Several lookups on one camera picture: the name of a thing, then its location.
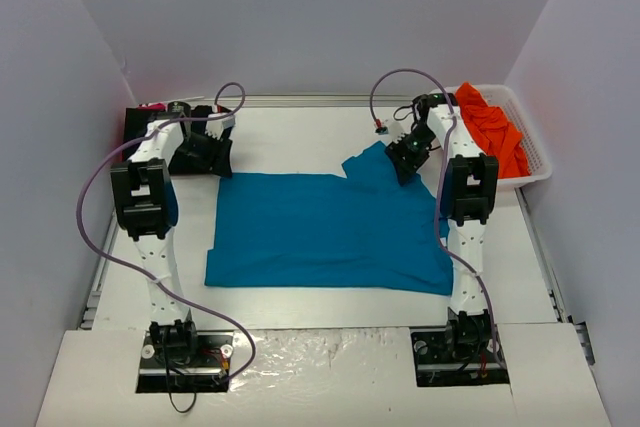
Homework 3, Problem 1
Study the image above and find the blue t shirt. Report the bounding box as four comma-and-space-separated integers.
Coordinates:
204, 142, 453, 296

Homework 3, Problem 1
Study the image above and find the folded pink t shirt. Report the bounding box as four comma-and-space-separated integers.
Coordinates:
138, 102, 166, 111

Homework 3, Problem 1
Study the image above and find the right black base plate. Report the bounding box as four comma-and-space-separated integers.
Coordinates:
410, 328, 510, 388

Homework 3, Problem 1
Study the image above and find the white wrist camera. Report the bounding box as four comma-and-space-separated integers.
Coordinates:
374, 119, 406, 145
205, 114, 235, 140

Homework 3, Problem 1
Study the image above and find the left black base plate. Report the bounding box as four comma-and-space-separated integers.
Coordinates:
136, 331, 234, 394

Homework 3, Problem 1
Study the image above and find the orange t shirt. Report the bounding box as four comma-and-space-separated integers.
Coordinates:
455, 82, 530, 179

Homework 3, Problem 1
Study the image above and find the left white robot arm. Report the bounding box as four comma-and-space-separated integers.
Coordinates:
110, 101, 235, 365

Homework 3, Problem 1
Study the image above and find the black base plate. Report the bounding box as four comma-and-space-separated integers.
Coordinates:
410, 328, 510, 388
136, 331, 234, 394

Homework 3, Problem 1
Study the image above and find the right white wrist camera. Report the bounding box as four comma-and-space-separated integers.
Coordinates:
374, 119, 406, 145

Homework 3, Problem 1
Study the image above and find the folded black t shirt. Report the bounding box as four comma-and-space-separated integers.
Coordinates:
123, 101, 235, 178

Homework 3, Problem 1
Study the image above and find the white plastic basket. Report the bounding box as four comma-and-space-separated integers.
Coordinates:
426, 84, 552, 191

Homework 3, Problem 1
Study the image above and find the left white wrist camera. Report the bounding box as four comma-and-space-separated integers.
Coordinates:
205, 114, 235, 140

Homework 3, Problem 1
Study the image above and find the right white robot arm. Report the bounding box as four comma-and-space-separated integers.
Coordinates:
385, 93, 499, 360

